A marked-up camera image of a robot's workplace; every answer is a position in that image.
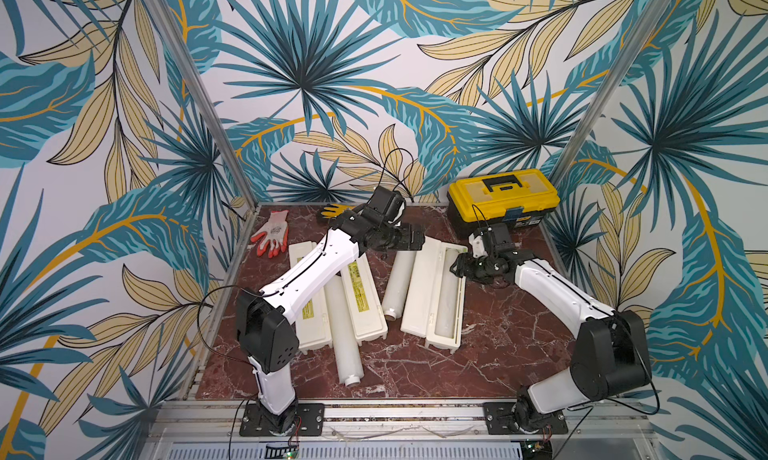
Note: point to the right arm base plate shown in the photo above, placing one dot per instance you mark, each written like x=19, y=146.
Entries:
x=509, y=418

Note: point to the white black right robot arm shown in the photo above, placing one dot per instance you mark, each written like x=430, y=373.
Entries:
x=610, y=354

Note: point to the white wrap dispenser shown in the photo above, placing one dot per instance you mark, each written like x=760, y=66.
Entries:
x=364, y=306
x=312, y=325

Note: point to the white dispenser base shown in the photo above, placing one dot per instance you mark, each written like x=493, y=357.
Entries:
x=450, y=253

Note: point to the aluminium front rail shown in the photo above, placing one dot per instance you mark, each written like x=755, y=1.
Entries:
x=381, y=419

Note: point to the yellow black work glove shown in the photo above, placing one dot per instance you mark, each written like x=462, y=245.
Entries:
x=331, y=211

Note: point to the white dispenser lid yellow label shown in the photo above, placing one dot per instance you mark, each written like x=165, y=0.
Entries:
x=425, y=274

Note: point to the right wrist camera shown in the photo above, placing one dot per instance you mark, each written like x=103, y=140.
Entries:
x=477, y=244

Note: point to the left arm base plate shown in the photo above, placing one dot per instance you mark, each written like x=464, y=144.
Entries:
x=302, y=419

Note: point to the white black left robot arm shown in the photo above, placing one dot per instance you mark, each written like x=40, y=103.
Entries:
x=265, y=319

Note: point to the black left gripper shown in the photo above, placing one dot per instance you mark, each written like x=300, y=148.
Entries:
x=407, y=242

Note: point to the red white work glove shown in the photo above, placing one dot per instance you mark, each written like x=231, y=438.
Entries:
x=271, y=238

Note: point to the plastic wrap roll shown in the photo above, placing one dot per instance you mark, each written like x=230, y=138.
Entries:
x=396, y=291
x=446, y=310
x=348, y=361

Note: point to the yellow black toolbox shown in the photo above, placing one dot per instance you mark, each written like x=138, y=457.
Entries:
x=517, y=199

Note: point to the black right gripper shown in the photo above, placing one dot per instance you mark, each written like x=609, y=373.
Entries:
x=471, y=267

